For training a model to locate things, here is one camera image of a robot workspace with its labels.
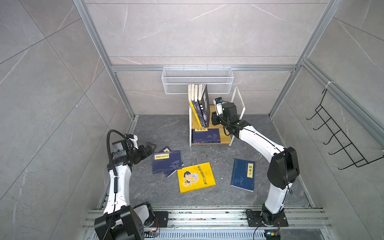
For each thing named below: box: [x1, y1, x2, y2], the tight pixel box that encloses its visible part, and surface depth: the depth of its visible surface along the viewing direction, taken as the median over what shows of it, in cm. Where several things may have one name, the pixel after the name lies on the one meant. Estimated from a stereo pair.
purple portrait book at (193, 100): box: [191, 84, 205, 128], surface depth 77 cm
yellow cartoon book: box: [177, 162, 216, 194], surface depth 88 cm
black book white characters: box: [198, 84, 211, 128], surface depth 80 cm
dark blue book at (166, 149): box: [158, 146, 172, 153], surface depth 100 cm
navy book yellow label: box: [191, 128, 221, 144], surface depth 102 cm
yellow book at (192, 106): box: [188, 84, 202, 127], surface depth 78 cm
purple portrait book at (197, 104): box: [194, 84, 206, 128], surface depth 77 cm
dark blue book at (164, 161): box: [152, 150, 182, 174], surface depth 95 cm
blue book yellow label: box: [230, 158, 255, 192], surface depth 90 cm
